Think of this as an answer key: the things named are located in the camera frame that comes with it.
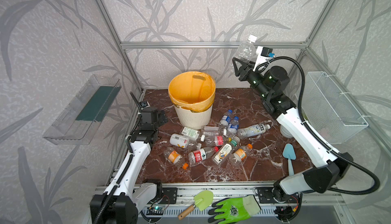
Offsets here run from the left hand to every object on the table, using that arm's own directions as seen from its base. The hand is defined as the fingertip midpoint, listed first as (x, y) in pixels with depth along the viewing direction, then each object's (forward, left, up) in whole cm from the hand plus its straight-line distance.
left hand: (157, 110), depth 81 cm
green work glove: (-43, -40, -18) cm, 61 cm away
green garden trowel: (-39, -25, -19) cm, 50 cm away
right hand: (+7, -39, +30) cm, 50 cm away
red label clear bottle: (-19, -23, -15) cm, 33 cm away
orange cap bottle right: (-18, -45, -16) cm, 51 cm away
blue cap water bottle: (+5, -40, -16) cm, 43 cm away
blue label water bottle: (0, -44, -17) cm, 47 cm away
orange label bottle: (-19, -8, -16) cm, 26 cm away
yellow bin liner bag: (+21, -18, -7) cm, 29 cm away
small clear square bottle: (-4, -31, -16) cm, 35 cm away
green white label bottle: (-5, -18, -18) cm, 26 cm away
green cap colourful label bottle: (-16, -37, -15) cm, 43 cm away
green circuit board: (-43, -1, -23) cm, 49 cm away
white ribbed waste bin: (-1, -20, -8) cm, 21 cm away
